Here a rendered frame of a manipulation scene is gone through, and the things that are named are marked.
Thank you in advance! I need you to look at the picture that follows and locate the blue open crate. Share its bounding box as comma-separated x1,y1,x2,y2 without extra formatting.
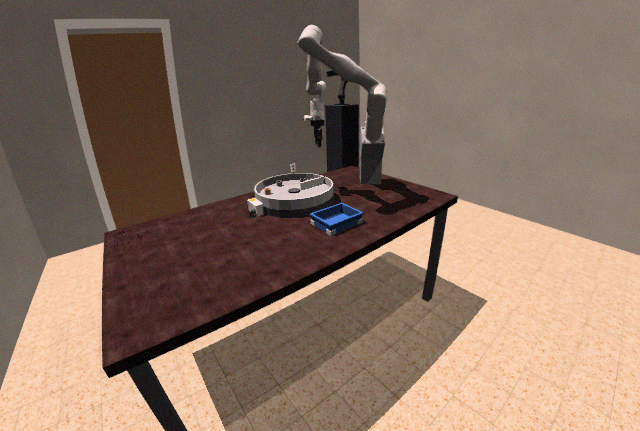
310,203,362,236

